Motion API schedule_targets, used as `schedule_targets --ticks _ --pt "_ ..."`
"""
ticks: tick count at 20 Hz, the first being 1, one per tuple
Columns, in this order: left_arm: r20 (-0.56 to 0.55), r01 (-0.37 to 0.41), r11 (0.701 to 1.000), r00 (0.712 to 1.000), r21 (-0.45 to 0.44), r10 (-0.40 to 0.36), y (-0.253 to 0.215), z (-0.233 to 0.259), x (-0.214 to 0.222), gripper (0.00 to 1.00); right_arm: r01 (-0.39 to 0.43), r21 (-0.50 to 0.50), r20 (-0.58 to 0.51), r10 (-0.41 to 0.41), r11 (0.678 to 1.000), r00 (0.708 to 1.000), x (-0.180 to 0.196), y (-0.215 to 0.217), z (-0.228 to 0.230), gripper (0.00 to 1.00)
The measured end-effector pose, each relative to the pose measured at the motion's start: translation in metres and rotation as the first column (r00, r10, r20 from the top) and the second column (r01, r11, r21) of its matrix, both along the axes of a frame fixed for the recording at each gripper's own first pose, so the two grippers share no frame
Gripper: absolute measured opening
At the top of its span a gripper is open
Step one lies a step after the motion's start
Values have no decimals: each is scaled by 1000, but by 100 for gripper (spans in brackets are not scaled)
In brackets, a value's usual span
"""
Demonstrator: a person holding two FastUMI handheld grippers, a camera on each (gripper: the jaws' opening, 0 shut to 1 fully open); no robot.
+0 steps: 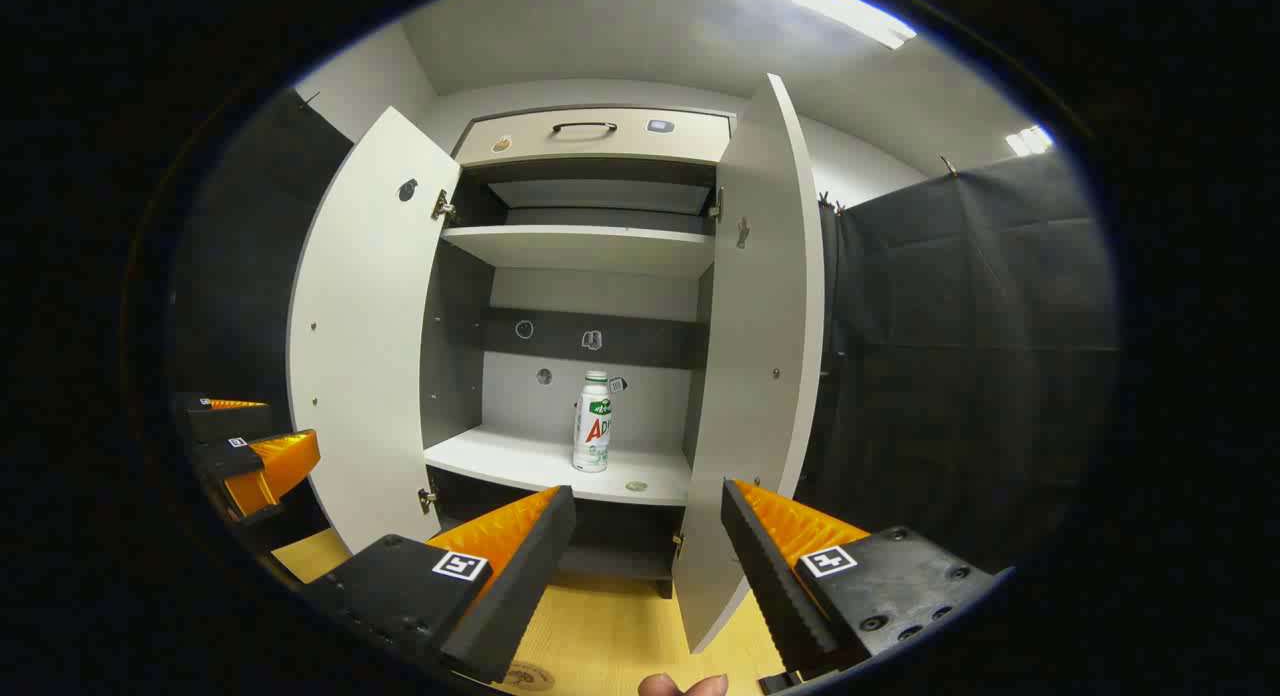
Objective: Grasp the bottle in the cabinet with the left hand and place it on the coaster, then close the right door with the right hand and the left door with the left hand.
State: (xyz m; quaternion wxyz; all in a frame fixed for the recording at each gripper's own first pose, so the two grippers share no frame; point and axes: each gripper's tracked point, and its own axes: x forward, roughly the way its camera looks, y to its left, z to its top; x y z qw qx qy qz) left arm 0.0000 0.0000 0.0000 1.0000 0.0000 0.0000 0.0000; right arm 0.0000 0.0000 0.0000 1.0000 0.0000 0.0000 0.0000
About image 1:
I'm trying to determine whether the white cabinet shelf board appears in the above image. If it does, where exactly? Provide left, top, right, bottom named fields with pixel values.
left=440, top=224, right=717, bottom=279

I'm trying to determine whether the white plastic bottle green label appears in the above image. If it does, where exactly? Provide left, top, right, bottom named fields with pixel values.
left=572, top=370, right=614, bottom=474

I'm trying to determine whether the black backdrop cloth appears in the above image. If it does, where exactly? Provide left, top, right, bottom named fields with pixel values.
left=800, top=154, right=1119, bottom=572

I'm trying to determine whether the beige cabinet drawer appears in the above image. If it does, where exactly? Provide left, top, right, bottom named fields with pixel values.
left=455, top=108, right=733, bottom=167

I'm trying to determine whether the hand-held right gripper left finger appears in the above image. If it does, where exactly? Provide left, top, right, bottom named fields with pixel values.
left=300, top=484, right=578, bottom=685

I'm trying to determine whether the white cabinet door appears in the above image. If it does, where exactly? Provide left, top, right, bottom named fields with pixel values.
left=286, top=106, right=463, bottom=557
left=672, top=73, right=827, bottom=655

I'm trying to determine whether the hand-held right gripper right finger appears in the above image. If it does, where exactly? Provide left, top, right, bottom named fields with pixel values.
left=720, top=478, right=1011, bottom=682

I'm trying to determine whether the white and grey cabinet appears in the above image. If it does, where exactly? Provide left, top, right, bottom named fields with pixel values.
left=420, top=104, right=741, bottom=602

